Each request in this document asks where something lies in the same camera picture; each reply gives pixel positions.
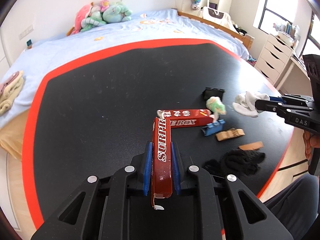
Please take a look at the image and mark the red surprise box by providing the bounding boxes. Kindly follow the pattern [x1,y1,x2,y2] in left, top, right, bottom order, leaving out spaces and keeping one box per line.
[151,117,173,210]
[157,109,217,128]

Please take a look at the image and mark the white tissue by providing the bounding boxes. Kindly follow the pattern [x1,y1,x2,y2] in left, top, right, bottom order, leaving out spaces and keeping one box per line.
[232,91,270,118]

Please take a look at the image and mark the small black sock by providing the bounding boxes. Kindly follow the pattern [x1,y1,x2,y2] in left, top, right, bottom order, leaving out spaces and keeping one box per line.
[202,159,225,177]

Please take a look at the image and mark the wooden clothespin brown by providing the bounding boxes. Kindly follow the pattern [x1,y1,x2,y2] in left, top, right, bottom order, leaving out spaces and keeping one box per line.
[238,141,264,151]

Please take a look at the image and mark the large black sock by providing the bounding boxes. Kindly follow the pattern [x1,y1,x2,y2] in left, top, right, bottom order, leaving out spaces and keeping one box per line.
[219,149,266,177]

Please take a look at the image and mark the person's right hand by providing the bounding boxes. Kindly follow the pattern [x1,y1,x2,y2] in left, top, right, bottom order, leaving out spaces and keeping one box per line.
[303,131,320,160]

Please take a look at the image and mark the white desk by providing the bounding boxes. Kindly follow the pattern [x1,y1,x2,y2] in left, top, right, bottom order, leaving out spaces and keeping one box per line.
[276,56,312,96]

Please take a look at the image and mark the white drawer cabinet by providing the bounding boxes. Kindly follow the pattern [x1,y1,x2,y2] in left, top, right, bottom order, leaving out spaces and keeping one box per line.
[255,34,293,87]

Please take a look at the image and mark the green white crumpled paper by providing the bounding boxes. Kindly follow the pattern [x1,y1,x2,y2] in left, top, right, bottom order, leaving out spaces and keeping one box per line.
[206,96,226,115]

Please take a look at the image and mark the black binder clip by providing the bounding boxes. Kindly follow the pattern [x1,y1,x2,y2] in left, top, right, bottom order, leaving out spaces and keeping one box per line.
[201,87,225,101]

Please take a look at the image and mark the blue binder clip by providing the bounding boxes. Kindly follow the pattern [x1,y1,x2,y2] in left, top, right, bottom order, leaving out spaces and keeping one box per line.
[201,119,225,137]

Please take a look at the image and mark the red edged black table mat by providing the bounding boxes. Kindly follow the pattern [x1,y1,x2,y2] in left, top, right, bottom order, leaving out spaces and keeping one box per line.
[22,38,293,227]

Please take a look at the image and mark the white tote bag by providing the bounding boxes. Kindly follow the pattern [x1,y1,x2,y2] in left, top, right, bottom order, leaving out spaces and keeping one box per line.
[202,7,237,33]

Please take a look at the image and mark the bed with blue sheet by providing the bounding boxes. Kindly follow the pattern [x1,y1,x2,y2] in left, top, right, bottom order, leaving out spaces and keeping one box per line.
[1,9,249,160]

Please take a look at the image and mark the striped green plush toy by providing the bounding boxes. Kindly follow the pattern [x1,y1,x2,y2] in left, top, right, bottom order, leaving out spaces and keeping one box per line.
[80,11,106,32]

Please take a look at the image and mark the folded cream pink blankets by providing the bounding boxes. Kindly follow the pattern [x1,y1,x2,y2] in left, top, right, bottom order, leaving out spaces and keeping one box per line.
[0,70,24,116]

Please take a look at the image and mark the pink plush toy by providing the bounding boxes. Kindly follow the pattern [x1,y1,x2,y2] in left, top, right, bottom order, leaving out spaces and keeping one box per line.
[66,2,100,36]

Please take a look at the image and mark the black camera box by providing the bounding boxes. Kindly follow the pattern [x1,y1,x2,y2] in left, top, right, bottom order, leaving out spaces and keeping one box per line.
[303,54,320,101]

